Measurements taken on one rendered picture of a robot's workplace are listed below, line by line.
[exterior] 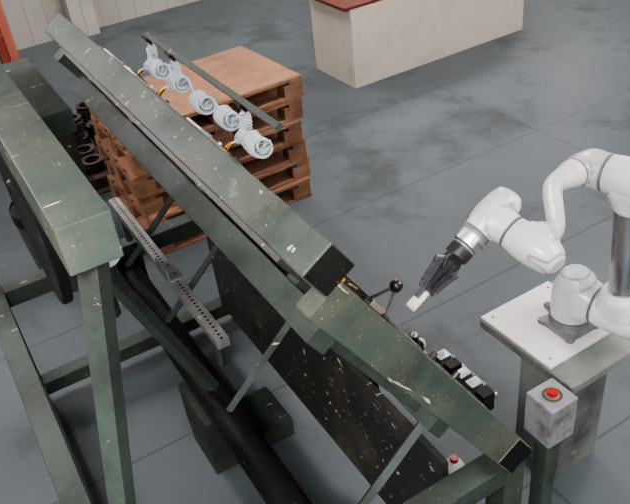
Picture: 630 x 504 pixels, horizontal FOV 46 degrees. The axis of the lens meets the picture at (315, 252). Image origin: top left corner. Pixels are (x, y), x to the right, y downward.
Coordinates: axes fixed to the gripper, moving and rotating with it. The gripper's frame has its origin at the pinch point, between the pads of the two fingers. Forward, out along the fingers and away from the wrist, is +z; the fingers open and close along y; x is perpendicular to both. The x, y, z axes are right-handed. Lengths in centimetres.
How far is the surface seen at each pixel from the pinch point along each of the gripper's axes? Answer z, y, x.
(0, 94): 31, -109, 46
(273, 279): 21.9, -42.0, 6.0
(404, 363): 15.6, -15.8, -23.1
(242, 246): 22, -42, 25
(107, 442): 67, -70, -20
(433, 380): 14.2, -1.1, -23.1
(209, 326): 57, 14, 77
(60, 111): 33, -63, 127
